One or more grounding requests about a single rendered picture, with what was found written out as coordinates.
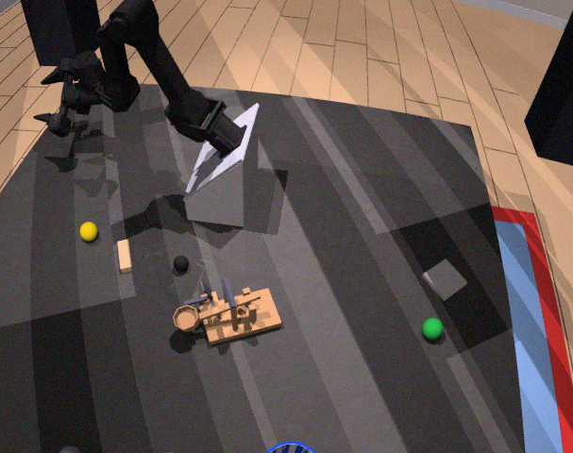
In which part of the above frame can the green ball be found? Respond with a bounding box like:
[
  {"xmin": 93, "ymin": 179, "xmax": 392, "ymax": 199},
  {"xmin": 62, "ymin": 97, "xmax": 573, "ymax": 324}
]
[{"xmin": 422, "ymin": 318, "xmax": 444, "ymax": 340}]

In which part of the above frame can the tan rectangular block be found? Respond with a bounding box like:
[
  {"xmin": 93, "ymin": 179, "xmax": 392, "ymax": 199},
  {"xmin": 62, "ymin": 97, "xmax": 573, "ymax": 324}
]
[{"xmin": 118, "ymin": 240, "xmax": 133, "ymax": 273}]

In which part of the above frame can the yellow ball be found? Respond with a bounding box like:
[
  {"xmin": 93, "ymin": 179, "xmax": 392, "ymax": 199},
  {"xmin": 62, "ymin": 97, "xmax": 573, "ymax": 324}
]
[{"xmin": 80, "ymin": 222, "xmax": 98, "ymax": 242}]

